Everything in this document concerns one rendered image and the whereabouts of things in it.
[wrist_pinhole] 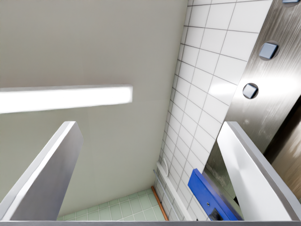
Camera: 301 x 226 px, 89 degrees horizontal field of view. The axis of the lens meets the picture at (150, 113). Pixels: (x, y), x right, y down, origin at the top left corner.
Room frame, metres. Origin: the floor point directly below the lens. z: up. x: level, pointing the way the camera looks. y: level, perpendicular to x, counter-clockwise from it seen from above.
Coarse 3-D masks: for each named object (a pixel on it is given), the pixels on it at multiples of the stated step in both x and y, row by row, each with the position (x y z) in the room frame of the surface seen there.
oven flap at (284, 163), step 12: (300, 108) 0.53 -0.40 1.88; (300, 120) 0.56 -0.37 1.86; (288, 132) 0.60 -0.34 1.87; (300, 132) 0.58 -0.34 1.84; (276, 144) 0.66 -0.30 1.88; (288, 144) 0.62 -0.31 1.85; (300, 144) 0.60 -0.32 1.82; (276, 156) 0.68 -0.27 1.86; (288, 156) 0.65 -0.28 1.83; (300, 156) 0.62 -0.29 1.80; (276, 168) 0.70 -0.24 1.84; (288, 168) 0.67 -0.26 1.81; (300, 168) 0.64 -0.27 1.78; (288, 180) 0.69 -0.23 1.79; (300, 180) 0.66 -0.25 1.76; (300, 192) 0.68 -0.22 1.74
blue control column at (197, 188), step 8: (192, 176) 0.99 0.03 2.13; (200, 176) 0.96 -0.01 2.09; (192, 184) 1.03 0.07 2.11; (200, 184) 0.98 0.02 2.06; (208, 184) 0.96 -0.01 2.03; (192, 192) 1.07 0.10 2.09; (200, 192) 1.01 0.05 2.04; (208, 192) 0.96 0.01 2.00; (200, 200) 1.05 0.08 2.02; (208, 200) 1.00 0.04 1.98; (216, 200) 0.95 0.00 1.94; (208, 208) 1.03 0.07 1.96; (216, 208) 0.98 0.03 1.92; (224, 208) 0.96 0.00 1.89; (224, 216) 0.97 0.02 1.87; (232, 216) 0.96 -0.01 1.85
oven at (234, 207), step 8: (272, 0) 0.28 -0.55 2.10; (256, 40) 0.38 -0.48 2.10; (208, 176) 0.94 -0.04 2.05; (216, 184) 0.93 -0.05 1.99; (216, 192) 0.97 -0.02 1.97; (224, 192) 0.92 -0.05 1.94; (224, 200) 0.96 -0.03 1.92; (232, 200) 0.92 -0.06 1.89; (232, 208) 0.95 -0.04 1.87; (240, 208) 0.91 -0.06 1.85; (240, 216) 0.94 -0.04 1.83
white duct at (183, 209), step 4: (156, 164) 1.31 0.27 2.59; (160, 164) 1.28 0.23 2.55; (160, 168) 1.28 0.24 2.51; (164, 172) 1.28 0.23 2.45; (164, 176) 1.29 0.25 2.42; (168, 180) 1.28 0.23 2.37; (168, 184) 1.29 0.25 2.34; (172, 188) 1.28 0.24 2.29; (172, 192) 1.30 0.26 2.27; (176, 192) 1.28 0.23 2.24; (176, 196) 1.28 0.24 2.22; (176, 200) 1.30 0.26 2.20; (180, 200) 1.28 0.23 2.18; (180, 204) 1.29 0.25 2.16; (180, 208) 1.31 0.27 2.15; (184, 208) 1.28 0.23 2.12; (184, 212) 1.29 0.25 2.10; (188, 216) 1.28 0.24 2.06; (188, 220) 1.29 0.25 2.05; (192, 220) 1.28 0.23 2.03
